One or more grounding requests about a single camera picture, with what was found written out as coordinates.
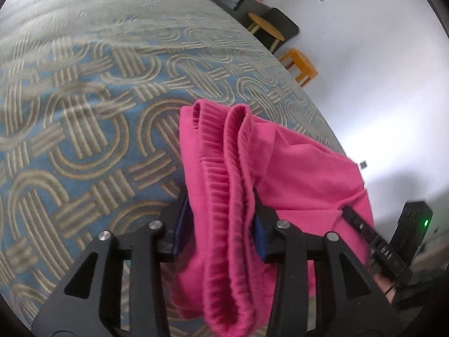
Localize pink pants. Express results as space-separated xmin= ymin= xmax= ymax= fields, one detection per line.
xmin=170 ymin=99 xmax=373 ymax=336

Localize person right hand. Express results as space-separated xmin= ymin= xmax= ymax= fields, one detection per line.
xmin=373 ymin=274 xmax=397 ymax=304

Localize orange stool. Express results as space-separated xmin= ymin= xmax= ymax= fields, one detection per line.
xmin=279 ymin=48 xmax=318 ymax=88

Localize patterned bedspread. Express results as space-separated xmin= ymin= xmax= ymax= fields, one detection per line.
xmin=1 ymin=0 xmax=342 ymax=328

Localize round wooden side table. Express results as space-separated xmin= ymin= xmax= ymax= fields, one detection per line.
xmin=247 ymin=13 xmax=285 ymax=53

